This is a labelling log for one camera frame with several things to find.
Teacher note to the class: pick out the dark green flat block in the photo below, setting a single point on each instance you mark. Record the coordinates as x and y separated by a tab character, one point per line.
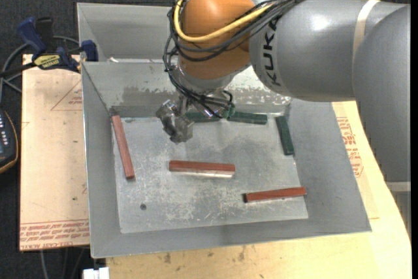
199	116
285	137
249	118

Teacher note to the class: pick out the red-brown flat block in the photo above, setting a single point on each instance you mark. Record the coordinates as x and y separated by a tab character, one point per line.
123	147
276	194
200	166

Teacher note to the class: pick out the grey metal bin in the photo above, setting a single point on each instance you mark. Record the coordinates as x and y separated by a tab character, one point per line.
202	206

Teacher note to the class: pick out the brown cardboard board, red print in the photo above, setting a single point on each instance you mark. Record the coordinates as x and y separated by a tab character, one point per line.
52	147

